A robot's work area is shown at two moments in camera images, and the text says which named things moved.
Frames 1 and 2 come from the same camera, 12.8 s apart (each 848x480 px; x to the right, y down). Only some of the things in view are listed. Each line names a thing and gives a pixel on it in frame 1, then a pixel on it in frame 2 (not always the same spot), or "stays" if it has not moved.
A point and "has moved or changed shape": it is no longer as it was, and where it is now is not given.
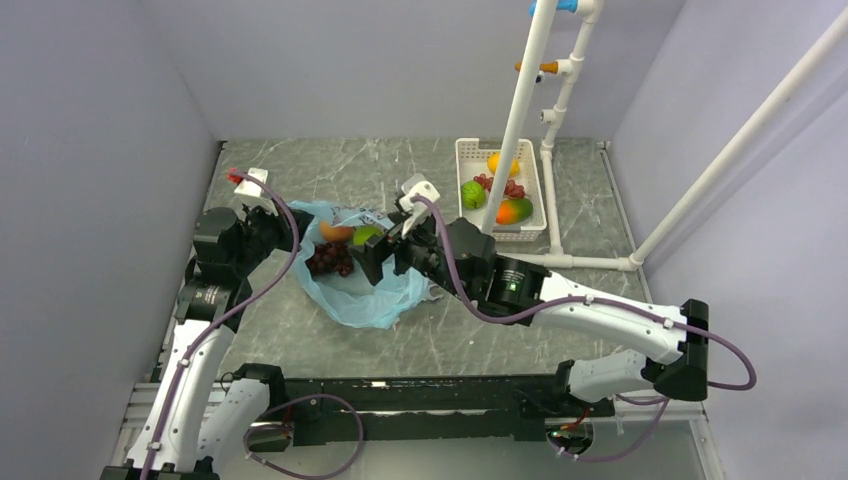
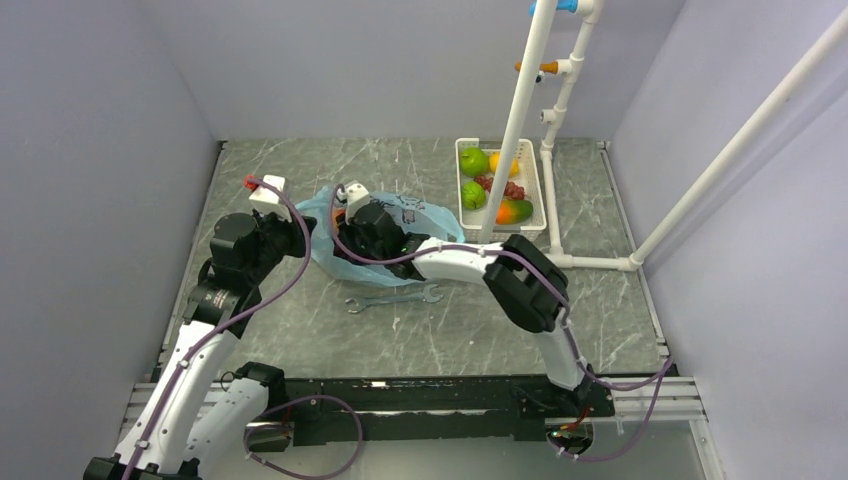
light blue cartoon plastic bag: [351, 298] has moved or changed shape
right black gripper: [379, 248] to [345, 235]
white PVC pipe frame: [718, 167] stays
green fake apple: [362, 233] has moved or changed shape
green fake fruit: [473, 194] stays
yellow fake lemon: [493, 160] stays
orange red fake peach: [336, 234] has moved or changed shape
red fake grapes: [511, 188] stays
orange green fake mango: [512, 211] stays
